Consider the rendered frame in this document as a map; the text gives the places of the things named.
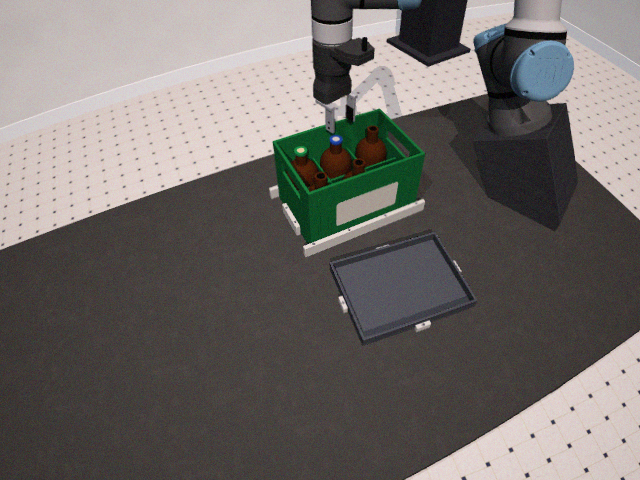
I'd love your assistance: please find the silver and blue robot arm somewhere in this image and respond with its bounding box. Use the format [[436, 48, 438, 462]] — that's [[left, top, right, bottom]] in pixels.
[[311, 0, 574, 136]]

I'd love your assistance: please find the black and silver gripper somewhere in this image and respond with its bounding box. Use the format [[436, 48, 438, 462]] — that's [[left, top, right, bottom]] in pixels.
[[311, 17, 375, 134]]

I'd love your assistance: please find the green crate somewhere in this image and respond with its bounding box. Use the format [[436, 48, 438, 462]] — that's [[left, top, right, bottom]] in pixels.
[[272, 108, 425, 244]]

